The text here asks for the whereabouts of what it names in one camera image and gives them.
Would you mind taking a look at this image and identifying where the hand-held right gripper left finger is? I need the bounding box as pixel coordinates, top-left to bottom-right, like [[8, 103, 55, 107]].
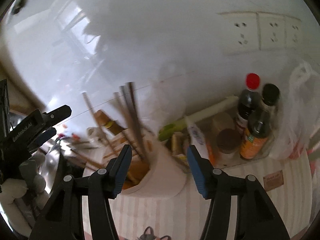
[[29, 144, 133, 240]]

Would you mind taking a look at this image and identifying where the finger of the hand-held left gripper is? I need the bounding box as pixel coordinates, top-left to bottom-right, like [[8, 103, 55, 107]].
[[27, 127, 57, 153], [40, 104, 72, 127]]

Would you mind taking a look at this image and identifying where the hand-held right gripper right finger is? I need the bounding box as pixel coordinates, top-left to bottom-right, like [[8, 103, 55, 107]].
[[187, 144, 290, 240]]

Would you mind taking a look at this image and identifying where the white utensil holder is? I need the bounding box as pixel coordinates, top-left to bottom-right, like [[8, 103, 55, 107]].
[[82, 140, 188, 198]]

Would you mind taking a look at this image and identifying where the black chopstick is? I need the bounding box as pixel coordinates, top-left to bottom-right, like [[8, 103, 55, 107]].
[[119, 85, 144, 158], [127, 82, 148, 160], [112, 92, 142, 157]]

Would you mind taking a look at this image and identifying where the person's left hand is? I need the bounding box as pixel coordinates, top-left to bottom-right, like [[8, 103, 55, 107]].
[[0, 160, 46, 205]]

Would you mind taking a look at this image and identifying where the steel wok lid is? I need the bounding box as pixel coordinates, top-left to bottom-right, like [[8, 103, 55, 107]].
[[37, 145, 65, 200]]

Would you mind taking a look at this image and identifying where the yellow seasoning box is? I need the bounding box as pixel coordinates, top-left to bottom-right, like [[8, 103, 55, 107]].
[[171, 132, 190, 173]]

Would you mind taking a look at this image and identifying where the white seasoning packet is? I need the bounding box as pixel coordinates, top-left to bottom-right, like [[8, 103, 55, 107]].
[[185, 116, 213, 165]]

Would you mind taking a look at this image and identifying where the clear plastic bin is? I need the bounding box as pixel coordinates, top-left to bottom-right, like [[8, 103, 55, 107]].
[[172, 96, 275, 174]]

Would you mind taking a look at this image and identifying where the brown lid jar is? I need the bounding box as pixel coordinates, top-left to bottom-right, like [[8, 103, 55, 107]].
[[216, 129, 242, 165]]

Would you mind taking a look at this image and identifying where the green white leek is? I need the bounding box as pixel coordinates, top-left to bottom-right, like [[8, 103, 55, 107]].
[[158, 96, 239, 142]]

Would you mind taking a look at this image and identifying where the striped cat print table cloth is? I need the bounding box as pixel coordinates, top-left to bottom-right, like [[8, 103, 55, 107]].
[[82, 150, 318, 240]]

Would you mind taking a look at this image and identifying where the person's left foot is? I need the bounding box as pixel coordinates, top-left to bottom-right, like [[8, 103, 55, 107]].
[[141, 226, 157, 240]]

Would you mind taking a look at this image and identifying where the black cap orange label bottle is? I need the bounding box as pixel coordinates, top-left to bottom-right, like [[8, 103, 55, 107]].
[[239, 83, 280, 160]]

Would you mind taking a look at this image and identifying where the red cap sauce bottle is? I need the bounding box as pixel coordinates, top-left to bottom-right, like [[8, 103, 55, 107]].
[[235, 73, 262, 140]]

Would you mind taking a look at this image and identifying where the white plastic bag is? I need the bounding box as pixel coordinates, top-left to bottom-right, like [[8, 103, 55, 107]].
[[270, 60, 318, 160]]

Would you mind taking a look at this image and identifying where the white wall socket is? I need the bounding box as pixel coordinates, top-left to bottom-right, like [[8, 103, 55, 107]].
[[257, 14, 287, 50], [217, 12, 260, 55], [284, 16, 302, 47]]

